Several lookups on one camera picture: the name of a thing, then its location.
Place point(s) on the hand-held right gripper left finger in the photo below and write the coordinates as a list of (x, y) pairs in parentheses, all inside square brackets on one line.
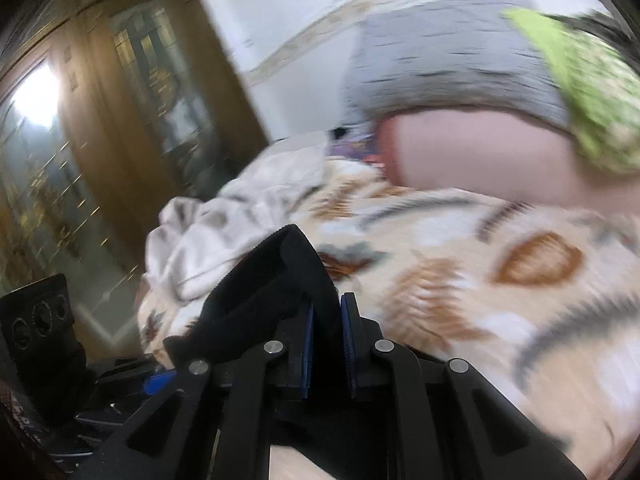
[(280, 375)]

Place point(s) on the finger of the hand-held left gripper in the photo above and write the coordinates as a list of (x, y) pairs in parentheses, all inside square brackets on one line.
[(150, 385), (102, 425)]

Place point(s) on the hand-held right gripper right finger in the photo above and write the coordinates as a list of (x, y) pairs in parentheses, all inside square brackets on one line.
[(385, 375)]

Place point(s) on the black pants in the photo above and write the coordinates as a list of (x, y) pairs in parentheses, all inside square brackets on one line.
[(280, 280)]

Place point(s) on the leaf print fleece blanket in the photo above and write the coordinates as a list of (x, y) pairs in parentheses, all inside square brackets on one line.
[(500, 310)]

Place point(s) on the white crumpled cloth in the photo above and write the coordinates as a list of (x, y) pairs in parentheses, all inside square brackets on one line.
[(220, 230)]

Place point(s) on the wooden wardrobe with glass doors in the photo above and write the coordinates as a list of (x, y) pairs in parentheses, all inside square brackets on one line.
[(125, 135)]

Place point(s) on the colourful printed cloth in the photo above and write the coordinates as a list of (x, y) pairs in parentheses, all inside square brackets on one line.
[(352, 149)]

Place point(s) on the pink brown sofa cushion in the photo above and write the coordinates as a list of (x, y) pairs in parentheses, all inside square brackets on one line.
[(475, 155)]

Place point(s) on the grey quilted cover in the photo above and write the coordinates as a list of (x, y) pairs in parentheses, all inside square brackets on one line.
[(440, 55)]

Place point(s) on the green patterned folded blanket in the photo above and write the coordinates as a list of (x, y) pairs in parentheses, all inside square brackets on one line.
[(590, 110)]

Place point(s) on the dark grey cloth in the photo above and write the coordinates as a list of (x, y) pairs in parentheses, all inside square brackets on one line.
[(597, 27)]

